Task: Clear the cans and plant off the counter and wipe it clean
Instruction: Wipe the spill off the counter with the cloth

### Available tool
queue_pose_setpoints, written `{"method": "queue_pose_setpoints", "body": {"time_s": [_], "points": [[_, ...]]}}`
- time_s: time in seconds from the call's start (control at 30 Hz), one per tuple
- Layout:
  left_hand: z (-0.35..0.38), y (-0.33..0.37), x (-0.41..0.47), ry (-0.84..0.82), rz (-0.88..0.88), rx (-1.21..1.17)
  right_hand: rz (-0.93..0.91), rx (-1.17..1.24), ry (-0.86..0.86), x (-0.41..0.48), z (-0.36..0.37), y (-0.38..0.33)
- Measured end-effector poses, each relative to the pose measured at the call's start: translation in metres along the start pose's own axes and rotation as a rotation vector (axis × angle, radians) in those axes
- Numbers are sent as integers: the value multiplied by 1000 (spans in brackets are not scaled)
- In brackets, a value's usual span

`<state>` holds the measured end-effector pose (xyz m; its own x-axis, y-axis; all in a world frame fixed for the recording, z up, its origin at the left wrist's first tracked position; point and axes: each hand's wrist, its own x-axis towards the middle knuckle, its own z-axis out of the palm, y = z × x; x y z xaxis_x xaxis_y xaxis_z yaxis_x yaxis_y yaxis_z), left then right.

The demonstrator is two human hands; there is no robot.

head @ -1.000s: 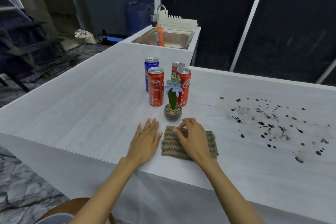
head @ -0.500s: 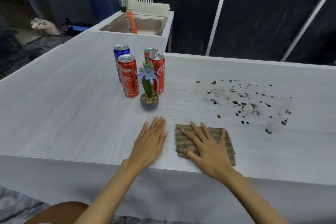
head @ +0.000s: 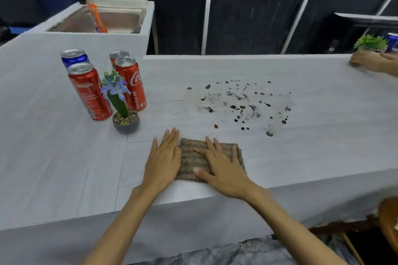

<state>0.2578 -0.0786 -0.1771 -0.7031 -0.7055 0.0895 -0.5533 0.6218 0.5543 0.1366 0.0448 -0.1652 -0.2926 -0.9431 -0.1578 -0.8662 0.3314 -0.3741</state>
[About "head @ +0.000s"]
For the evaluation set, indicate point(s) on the person's right forearm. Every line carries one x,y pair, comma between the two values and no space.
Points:
289,230

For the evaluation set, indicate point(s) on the blue plastic item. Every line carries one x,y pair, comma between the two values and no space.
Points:
19,30

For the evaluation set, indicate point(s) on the dark spill stains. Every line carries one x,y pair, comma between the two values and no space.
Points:
239,108

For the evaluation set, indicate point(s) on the person's right middle finger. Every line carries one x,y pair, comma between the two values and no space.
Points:
212,148

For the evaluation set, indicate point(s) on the person's left forearm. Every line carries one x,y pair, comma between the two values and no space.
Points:
124,227

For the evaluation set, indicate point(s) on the white metal frame bar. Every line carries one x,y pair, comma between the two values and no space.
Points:
385,4
207,10
303,7

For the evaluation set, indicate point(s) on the person's left hand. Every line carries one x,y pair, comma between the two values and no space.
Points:
161,165

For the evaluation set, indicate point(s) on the orange brush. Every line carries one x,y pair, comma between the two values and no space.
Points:
97,19

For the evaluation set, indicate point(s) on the person's right hand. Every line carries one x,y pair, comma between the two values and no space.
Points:
227,174

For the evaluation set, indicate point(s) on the blue soda can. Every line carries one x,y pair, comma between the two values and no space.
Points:
391,41
74,58

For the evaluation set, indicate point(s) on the black shelf with white top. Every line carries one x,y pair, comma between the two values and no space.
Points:
367,18

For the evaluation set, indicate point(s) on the person's right little finger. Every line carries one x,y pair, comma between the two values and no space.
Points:
236,154

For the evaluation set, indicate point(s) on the grey patterned garment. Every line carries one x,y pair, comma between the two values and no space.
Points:
242,252

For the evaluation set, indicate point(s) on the blue flower plant grey pot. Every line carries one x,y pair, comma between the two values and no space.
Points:
122,112

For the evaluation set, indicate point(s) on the wooden chair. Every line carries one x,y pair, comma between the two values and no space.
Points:
389,221

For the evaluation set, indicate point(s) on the person's right thumb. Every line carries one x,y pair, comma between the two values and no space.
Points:
201,174

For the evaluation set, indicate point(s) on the small green plant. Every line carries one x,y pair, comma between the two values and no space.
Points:
370,42

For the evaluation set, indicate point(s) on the person's left middle finger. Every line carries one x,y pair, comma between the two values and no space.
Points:
171,139

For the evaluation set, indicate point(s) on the red soda can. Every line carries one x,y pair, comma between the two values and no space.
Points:
133,84
116,56
89,94

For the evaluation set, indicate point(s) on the stainless steel sink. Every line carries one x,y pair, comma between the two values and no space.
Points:
118,21

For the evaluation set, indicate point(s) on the person's left little finger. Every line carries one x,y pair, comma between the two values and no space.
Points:
154,148

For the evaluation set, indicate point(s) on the brown woven cloth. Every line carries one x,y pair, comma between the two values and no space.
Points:
192,162

